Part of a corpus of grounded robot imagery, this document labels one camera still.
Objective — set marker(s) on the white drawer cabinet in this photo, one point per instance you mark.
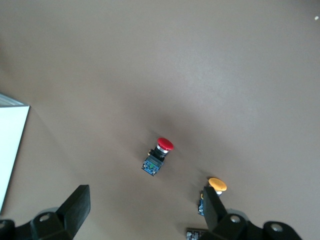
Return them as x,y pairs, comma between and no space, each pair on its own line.
10,130

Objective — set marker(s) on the red mushroom push button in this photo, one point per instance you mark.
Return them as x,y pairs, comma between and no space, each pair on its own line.
165,143

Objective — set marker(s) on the yellow mushroom push button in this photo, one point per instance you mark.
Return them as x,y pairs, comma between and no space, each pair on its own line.
218,184

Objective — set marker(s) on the small black terminal block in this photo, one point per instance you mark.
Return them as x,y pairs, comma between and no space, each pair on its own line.
195,233

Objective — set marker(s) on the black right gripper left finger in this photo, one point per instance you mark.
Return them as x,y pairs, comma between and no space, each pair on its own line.
72,215

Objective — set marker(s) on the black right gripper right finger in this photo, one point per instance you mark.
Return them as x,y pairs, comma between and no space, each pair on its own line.
215,220

